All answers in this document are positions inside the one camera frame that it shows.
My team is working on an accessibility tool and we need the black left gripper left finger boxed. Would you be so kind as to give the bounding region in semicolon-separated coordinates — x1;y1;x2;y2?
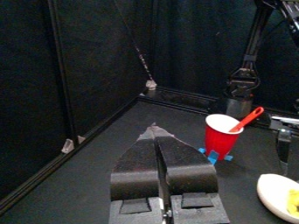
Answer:
107;125;164;224

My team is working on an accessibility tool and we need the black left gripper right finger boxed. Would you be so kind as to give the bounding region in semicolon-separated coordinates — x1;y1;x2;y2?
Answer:
152;125;231;224

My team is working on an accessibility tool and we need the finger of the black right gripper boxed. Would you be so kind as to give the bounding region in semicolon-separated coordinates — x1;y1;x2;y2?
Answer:
275;128;294;177

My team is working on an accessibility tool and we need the yellow toy squash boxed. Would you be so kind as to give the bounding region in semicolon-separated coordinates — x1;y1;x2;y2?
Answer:
286;188;299;219

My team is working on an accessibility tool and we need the blue cup holder base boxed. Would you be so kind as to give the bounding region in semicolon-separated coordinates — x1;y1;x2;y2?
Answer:
198;147;235;165

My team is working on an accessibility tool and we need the red plastic spoon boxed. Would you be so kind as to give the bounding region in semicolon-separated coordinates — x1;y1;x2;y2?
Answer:
228;106;266;134

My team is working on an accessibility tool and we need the red plastic cup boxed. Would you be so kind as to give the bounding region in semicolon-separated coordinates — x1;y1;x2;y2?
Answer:
204;113;246;161

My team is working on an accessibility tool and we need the white bowl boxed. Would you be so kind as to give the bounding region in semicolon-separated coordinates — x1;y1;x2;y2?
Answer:
256;173;299;224

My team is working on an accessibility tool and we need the black frame base rail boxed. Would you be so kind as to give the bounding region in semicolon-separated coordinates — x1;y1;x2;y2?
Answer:
0;97;140;216
138;87;299;122

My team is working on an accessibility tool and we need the black vertical frame post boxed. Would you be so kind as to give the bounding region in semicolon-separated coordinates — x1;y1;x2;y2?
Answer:
47;0;79;144

